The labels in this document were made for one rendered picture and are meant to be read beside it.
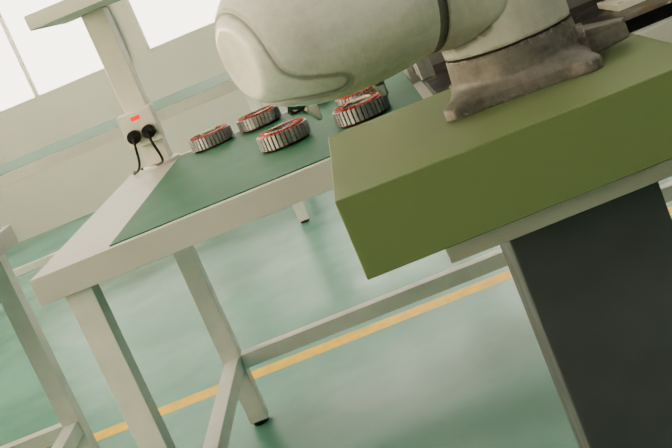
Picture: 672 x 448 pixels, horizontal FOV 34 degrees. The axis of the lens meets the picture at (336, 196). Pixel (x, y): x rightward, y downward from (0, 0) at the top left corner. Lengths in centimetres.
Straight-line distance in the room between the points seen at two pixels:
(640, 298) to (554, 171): 27
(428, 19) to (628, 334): 43
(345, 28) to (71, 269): 97
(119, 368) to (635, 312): 105
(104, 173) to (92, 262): 688
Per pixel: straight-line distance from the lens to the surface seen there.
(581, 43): 129
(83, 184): 888
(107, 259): 195
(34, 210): 902
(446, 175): 108
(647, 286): 131
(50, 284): 199
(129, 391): 206
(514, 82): 124
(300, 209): 517
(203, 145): 273
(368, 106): 211
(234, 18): 114
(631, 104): 111
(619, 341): 132
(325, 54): 113
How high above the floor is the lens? 104
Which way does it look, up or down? 11 degrees down
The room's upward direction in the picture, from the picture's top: 23 degrees counter-clockwise
